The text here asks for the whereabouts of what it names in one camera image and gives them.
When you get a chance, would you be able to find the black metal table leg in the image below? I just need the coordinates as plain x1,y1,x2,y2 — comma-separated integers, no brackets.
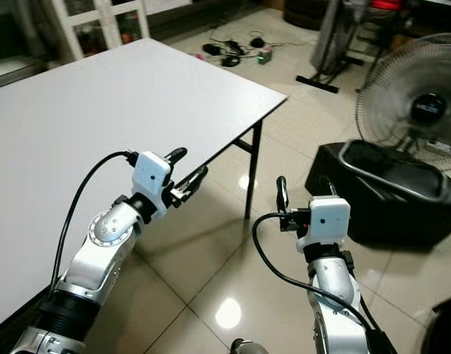
229,118,264,220

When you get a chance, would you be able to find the black plastic bin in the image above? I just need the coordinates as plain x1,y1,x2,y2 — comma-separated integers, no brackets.
305,139,451,244

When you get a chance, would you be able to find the grey stand with black base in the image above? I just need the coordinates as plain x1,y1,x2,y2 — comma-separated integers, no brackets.
295,0,388,94

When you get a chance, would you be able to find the small green box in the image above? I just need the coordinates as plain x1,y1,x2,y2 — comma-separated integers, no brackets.
257,46,275,65

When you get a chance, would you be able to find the grey robot foot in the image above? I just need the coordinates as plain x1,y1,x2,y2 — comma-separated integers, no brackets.
229,338,270,354

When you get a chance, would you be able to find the white glass door cabinet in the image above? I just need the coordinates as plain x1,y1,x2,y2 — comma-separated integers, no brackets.
52,0,152,63

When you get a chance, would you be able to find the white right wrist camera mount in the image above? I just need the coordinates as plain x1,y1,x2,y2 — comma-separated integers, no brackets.
296,195,351,254

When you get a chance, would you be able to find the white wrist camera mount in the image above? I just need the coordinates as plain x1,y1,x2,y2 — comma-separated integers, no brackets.
131,150,173,218
296,195,351,254

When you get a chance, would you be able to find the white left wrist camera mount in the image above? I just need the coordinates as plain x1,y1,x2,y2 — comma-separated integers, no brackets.
131,150,173,218

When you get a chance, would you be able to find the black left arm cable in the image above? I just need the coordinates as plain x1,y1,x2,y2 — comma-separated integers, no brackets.
49,150,141,296

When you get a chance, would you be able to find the standing fan with wire grille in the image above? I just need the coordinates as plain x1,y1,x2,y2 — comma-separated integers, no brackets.
356,33,451,172

